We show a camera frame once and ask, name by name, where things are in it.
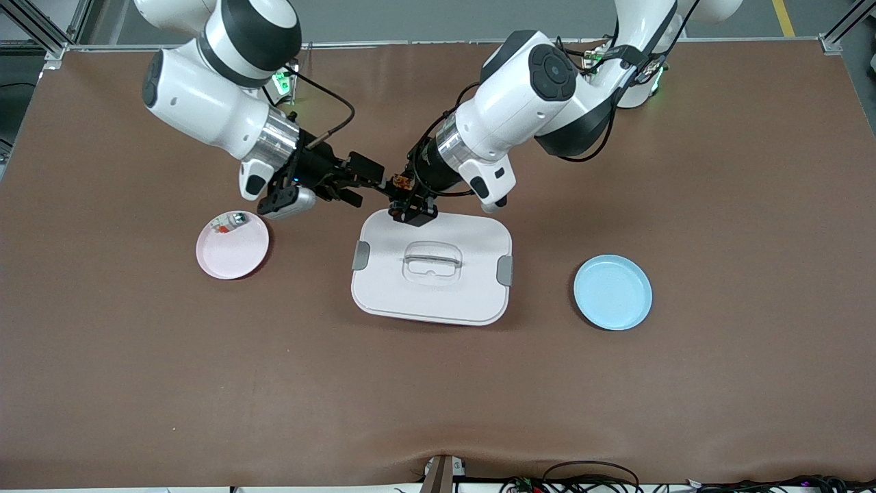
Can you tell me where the aluminium table edge rail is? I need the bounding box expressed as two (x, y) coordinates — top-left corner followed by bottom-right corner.
(68, 38), (822, 53)

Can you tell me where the white green push-button switch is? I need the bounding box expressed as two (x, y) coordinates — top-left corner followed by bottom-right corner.
(209, 212), (250, 237)

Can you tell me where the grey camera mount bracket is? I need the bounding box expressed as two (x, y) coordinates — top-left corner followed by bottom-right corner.
(419, 454), (466, 493)

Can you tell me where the light blue round plate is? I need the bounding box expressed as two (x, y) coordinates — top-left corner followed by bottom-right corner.
(574, 255), (653, 331)

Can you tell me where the pink round plate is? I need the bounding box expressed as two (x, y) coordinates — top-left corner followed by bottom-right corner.
(196, 210), (270, 281)

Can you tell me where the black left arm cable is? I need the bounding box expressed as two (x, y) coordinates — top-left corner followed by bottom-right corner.
(404, 38), (685, 201)

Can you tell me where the aluminium frame post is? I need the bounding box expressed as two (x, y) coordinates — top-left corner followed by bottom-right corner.
(0, 0), (93, 64)
(818, 0), (876, 55)

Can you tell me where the black cable bundle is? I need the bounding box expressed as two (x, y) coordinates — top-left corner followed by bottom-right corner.
(500, 460), (876, 493)

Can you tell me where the pink box with white lid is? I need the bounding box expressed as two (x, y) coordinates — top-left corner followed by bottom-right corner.
(350, 208), (514, 327)

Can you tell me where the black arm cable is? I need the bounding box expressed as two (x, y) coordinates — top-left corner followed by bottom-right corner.
(284, 65), (357, 148)
(404, 38), (685, 201)

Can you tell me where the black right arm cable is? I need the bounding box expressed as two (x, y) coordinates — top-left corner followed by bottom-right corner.
(284, 65), (357, 148)

